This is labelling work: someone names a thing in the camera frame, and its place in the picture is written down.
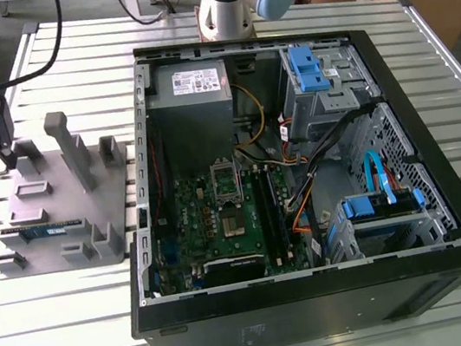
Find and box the metal socket cover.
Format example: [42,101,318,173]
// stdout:
[207,153,245,206]

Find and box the CPU socket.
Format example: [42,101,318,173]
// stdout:
[217,202,254,241]

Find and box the RAM stick blue label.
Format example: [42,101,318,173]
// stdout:
[0,217,86,246]

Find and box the grey parts rack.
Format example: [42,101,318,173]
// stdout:
[0,101,145,283]

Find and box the grey power supply unit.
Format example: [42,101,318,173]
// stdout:
[138,54,243,175]

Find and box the blue VGA port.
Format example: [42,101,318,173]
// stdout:
[159,238,181,267]

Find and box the green motherboard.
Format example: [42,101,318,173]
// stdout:
[142,156,317,298]

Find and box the black graphics card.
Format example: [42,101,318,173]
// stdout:
[199,250,270,289]

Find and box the black RAM slot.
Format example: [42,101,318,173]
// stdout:
[255,164,286,266]
[250,165,281,267]
[260,163,291,263]

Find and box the blue drive latch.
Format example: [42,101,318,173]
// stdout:
[286,41,331,96]

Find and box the grey drive cage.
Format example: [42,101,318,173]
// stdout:
[273,30,391,147]

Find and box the black PC case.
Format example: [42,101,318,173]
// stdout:
[87,0,461,346]

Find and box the black disk blue carrier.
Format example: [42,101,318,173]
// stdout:
[338,184,429,227]

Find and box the grey disk bay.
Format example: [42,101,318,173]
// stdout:
[316,179,461,267]

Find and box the black camera cable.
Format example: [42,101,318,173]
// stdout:
[0,0,75,99]

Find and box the wire locking lever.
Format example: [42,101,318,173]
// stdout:
[230,152,248,203]

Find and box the yellow wire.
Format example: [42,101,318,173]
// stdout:
[225,79,272,152]

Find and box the black white wire bundle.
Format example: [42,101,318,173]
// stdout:
[232,133,310,177]

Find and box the red orange wire bundle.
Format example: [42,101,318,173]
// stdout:
[285,192,327,237]
[274,112,304,169]

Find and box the black flat cable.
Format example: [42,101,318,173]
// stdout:
[272,100,396,218]

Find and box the blue data cable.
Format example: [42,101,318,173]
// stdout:
[360,146,399,209]

